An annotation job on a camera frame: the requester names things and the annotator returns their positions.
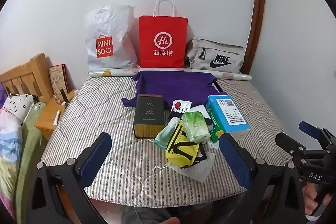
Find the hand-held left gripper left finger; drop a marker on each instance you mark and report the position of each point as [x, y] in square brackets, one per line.
[97, 154]

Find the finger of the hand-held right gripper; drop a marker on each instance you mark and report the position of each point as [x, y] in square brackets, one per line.
[308, 127]
[291, 144]

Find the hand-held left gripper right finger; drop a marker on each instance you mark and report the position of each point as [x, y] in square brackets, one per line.
[233, 158]

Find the white soft cloth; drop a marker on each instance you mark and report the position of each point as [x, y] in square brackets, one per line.
[213, 144]

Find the clear plastic bag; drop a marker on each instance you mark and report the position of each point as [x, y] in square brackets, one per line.
[199, 171]

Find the blue tissue box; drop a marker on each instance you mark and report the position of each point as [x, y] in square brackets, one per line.
[231, 113]

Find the green tissue pack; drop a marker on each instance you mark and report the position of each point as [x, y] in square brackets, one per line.
[197, 127]

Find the yellow pouch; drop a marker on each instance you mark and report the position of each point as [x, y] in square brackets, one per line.
[181, 148]

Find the white charger box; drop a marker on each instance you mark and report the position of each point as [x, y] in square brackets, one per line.
[199, 109]

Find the dark green tin box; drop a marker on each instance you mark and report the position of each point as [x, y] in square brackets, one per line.
[149, 116]

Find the light green cloth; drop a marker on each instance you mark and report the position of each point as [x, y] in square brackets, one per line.
[164, 134]

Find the white snack packet red print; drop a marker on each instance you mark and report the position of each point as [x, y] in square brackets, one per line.
[181, 106]

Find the purple fabric tray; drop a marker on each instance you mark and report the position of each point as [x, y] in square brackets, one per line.
[176, 85]

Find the person's right hand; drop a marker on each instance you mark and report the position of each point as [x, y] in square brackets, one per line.
[310, 197]

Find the striped mattress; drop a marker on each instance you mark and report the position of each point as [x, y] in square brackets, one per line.
[105, 113]

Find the white tube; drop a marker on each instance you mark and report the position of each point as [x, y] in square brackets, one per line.
[57, 117]

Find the wooden nightstand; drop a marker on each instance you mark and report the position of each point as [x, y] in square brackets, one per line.
[48, 116]

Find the person's trouser legs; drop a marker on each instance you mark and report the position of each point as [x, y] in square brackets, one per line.
[141, 213]

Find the rolled patterned paper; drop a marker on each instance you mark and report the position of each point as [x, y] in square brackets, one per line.
[236, 75]

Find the brown notebook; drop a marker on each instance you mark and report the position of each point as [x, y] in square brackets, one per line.
[59, 79]

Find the colourful blanket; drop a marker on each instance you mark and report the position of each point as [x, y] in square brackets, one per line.
[9, 150]

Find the white flower-print pillow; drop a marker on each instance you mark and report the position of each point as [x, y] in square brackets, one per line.
[18, 106]

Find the grey sling bag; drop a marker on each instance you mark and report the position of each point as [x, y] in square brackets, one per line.
[218, 58]

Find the wooden headboard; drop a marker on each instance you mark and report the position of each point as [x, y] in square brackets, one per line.
[26, 74]

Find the white plastic shopping bag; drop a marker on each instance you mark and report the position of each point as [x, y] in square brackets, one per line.
[110, 43]

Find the red paper bag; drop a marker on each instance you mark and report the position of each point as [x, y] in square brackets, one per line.
[162, 40]

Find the wooden door frame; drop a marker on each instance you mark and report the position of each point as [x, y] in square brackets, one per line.
[258, 3]

